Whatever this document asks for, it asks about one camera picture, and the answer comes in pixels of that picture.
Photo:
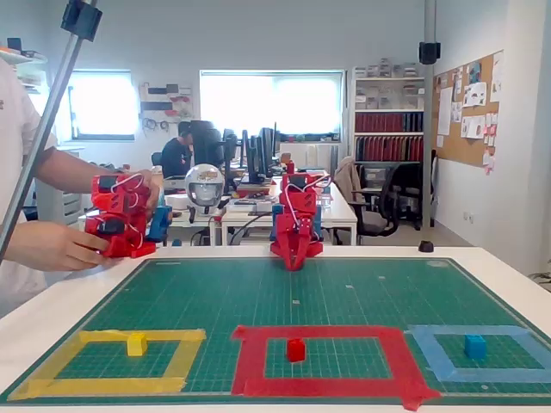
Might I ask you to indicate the person's right forearm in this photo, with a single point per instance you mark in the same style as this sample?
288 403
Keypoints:
20 241

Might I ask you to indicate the white drawer unit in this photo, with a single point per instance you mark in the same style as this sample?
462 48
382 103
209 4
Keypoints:
60 208

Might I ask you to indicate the person's left hand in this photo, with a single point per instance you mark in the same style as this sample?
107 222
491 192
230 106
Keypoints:
152 185

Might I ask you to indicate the red tape square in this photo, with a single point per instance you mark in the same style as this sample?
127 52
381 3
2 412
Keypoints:
323 383

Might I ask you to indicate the black backpack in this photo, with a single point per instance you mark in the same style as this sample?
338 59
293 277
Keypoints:
103 165

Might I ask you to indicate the wall tool rack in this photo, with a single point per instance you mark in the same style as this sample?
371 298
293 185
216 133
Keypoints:
165 103

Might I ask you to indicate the red bottle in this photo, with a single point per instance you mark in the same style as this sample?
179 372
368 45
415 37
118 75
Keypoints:
290 165

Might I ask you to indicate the blue table clamp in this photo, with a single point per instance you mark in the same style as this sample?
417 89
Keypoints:
317 223
160 223

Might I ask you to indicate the white helmet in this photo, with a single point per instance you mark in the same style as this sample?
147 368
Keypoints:
204 185

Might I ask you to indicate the person in white shirt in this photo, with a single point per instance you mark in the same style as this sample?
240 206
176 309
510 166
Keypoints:
13 129

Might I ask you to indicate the white wall socket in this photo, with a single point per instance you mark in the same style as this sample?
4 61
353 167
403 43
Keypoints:
468 217

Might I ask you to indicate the green plant leaves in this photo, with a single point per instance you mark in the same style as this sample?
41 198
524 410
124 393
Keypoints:
541 279

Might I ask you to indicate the office chair grey seat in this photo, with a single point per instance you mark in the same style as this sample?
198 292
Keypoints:
374 221

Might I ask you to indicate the yellow tape square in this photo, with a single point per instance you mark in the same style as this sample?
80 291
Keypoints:
107 386

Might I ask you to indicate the yellow cube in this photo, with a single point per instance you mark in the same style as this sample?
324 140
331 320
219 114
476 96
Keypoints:
137 346

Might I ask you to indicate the red robot arm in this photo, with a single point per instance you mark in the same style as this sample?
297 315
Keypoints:
297 200

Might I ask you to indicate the red leader arm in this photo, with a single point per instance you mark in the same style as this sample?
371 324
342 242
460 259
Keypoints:
116 245

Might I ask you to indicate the seated person dark shirt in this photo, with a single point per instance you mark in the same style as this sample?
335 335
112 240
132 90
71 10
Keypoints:
176 157

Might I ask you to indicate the cork pin board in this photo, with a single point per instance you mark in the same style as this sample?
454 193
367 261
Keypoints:
447 148

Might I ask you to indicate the person's right hand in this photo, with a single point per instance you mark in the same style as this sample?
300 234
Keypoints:
56 247

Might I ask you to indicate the red cube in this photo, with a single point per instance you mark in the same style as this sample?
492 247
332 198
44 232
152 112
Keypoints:
296 350

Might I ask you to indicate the white bookshelf with binders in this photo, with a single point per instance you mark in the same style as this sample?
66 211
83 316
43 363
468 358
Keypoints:
387 125

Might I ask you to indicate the small bright window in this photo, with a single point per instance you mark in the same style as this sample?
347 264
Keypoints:
103 103

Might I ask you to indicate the black office chair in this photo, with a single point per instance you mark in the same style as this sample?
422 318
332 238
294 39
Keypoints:
409 185

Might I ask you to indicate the beige jacket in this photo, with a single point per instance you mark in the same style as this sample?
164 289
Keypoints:
346 176

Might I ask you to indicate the blue tape square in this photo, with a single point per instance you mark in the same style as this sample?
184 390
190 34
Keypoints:
473 375

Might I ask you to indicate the small black knob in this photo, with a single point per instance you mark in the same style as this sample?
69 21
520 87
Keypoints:
426 246

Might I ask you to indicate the blue cube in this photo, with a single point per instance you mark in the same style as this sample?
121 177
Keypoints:
474 347

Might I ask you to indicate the black pole clamp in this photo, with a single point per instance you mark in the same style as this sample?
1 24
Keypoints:
429 52
82 19

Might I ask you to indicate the person's left forearm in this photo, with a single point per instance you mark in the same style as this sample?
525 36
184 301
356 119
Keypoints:
69 172

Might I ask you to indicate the white wall shelf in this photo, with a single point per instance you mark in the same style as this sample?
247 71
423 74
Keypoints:
26 56

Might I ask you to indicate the wide bright window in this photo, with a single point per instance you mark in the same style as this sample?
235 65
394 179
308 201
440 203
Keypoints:
271 103

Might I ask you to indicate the black computer monitor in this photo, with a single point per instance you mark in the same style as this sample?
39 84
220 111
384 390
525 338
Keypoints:
230 146
208 142
269 142
255 155

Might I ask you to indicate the green cutting mat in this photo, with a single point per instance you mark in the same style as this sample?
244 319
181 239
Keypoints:
366 301

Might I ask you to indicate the grey metal pole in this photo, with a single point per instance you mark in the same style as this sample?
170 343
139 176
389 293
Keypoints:
429 129
61 84

